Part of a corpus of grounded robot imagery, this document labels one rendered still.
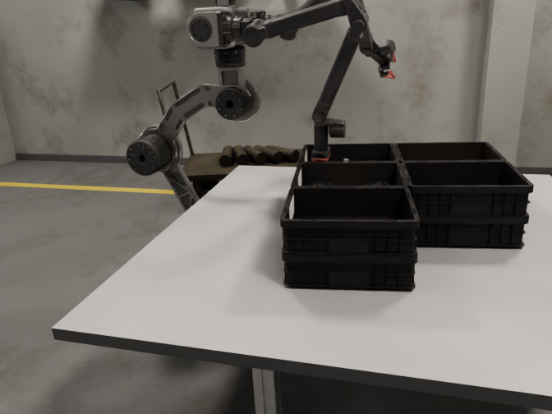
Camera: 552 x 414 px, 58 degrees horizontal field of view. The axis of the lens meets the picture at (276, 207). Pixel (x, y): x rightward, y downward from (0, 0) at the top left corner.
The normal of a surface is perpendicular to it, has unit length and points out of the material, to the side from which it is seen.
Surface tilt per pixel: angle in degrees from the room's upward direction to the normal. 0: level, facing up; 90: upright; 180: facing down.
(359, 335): 0
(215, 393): 0
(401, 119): 90
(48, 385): 0
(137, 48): 90
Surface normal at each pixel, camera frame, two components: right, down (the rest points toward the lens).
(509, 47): -0.26, 0.36
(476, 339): -0.05, -0.93
